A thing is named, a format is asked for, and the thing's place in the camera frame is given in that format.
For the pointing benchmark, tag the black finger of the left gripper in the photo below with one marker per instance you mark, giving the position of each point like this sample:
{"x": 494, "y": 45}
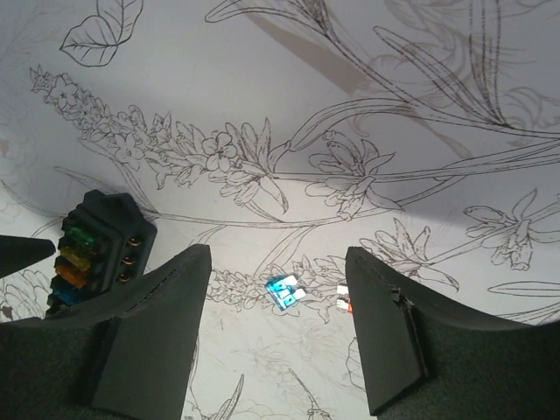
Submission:
{"x": 18, "y": 253}

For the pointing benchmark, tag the floral patterned table mat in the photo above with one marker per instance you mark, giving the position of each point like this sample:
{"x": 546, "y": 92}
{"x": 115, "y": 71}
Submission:
{"x": 282, "y": 133}

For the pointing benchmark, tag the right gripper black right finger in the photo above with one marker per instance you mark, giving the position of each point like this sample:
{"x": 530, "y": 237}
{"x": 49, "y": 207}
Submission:
{"x": 426, "y": 356}

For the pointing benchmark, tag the black fuse box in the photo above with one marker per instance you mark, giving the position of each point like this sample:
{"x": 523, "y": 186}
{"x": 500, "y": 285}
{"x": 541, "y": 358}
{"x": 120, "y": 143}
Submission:
{"x": 106, "y": 242}

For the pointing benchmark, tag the red fuse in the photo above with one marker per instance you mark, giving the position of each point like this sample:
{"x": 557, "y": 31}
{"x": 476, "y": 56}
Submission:
{"x": 343, "y": 301}

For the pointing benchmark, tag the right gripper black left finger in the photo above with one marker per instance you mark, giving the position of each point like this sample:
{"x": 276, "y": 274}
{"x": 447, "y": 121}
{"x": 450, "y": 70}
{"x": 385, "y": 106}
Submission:
{"x": 126, "y": 354}

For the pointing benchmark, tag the blue fuse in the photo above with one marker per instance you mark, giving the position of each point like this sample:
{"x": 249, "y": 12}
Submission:
{"x": 285, "y": 291}

